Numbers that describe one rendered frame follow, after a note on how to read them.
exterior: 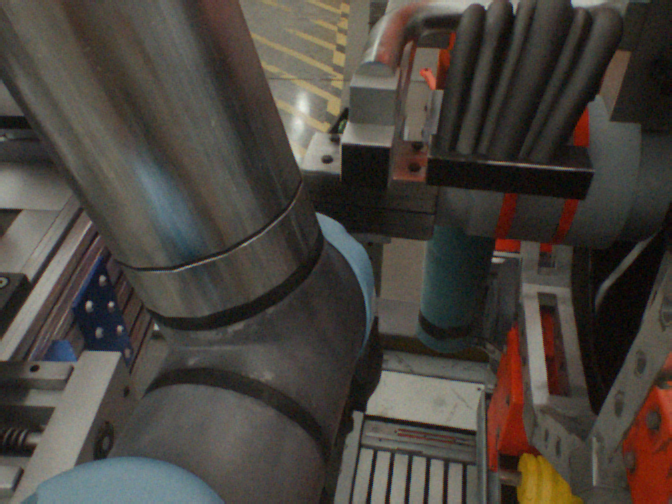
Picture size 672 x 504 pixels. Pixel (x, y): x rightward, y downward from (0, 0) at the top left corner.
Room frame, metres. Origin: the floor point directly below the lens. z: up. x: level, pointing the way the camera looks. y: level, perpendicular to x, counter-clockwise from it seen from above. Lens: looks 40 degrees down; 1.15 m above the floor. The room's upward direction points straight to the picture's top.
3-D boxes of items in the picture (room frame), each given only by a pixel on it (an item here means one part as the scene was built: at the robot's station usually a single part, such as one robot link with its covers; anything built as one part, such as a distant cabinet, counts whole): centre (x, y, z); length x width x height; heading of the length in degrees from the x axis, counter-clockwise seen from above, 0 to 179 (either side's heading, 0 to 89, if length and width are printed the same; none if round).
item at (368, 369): (0.26, -0.01, 0.83); 0.09 x 0.05 x 0.02; 160
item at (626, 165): (0.48, -0.19, 0.85); 0.21 x 0.14 x 0.14; 80
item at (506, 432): (0.46, -0.29, 0.48); 0.16 x 0.12 x 0.17; 80
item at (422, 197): (0.34, -0.02, 0.93); 0.09 x 0.05 x 0.05; 80
